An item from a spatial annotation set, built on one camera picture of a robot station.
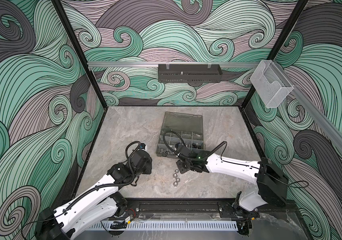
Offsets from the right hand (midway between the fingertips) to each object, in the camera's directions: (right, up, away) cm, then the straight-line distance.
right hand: (180, 164), depth 83 cm
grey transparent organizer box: (+5, +18, +26) cm, 32 cm away
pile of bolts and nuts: (-2, -8, 0) cm, 9 cm away
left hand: (-17, +3, -4) cm, 17 cm away
